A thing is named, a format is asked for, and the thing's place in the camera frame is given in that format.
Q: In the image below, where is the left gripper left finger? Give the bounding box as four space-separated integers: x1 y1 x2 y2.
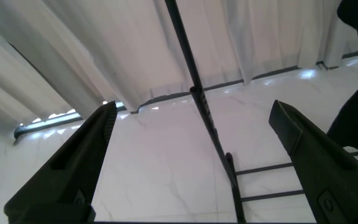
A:
3 101 119 223

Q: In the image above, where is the white curtain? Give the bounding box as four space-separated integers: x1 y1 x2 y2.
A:
0 0 358 146

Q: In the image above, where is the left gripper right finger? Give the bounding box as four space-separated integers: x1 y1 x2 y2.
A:
268 99 358 223

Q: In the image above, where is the window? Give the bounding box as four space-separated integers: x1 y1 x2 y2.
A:
0 45 358 147

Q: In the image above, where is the black clothes rack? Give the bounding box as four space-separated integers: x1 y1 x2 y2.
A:
164 0 358 223

